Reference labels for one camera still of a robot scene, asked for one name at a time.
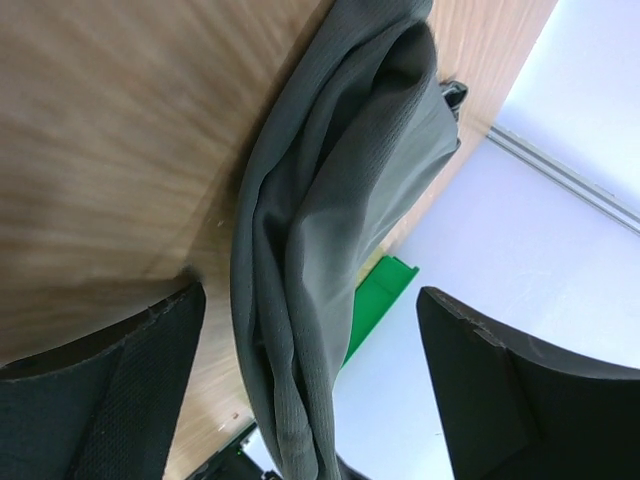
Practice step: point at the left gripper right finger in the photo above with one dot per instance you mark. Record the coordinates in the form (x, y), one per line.
(513, 406)

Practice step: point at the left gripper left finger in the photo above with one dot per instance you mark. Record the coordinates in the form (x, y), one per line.
(105, 406)

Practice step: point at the green plastic tray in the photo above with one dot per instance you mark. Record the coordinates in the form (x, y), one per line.
(374, 297)

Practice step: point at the grey t shirt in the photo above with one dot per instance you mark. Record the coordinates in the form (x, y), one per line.
(358, 133)

